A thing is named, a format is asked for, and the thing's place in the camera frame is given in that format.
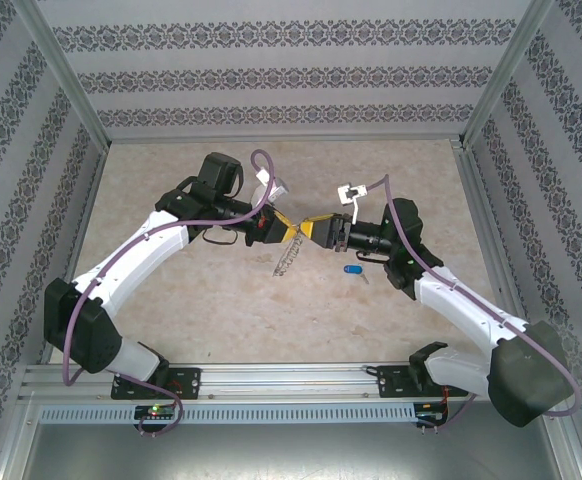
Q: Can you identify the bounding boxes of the small circuit board green light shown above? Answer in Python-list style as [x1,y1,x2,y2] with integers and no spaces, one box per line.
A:
[134,404,178,420]

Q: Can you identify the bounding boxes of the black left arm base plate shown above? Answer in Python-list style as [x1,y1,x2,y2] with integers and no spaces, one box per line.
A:
[110,367,203,401]

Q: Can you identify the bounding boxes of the aluminium frame post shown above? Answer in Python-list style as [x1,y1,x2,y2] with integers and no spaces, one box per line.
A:
[13,0,112,146]
[463,0,555,146]

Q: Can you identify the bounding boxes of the grey metal sheet panel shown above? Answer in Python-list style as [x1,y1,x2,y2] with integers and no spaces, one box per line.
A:
[18,399,582,480]

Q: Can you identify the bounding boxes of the blue-capped key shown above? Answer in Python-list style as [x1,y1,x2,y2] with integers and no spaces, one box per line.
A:
[343,263,371,286]

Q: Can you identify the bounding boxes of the slotted grey cable duct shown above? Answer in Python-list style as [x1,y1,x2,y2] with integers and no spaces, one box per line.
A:
[38,403,417,425]

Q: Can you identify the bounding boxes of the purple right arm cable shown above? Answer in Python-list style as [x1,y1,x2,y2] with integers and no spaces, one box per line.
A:
[358,174,582,436]

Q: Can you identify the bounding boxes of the aluminium side frame bar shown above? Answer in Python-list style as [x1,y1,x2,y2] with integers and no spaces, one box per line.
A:
[38,142,112,365]
[450,138,527,321]

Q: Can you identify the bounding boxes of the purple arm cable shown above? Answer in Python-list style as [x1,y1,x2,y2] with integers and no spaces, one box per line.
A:
[62,148,278,437]
[358,174,582,436]

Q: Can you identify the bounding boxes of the aluminium mounting rail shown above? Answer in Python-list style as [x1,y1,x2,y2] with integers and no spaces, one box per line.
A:
[18,362,570,404]

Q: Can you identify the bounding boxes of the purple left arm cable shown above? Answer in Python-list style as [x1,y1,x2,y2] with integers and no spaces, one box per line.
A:
[62,148,278,437]

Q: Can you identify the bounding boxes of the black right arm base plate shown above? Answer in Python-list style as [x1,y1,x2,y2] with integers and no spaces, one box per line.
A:
[376,364,470,400]

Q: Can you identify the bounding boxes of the grey rear frame bar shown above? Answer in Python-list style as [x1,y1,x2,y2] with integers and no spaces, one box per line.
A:
[105,130,467,146]

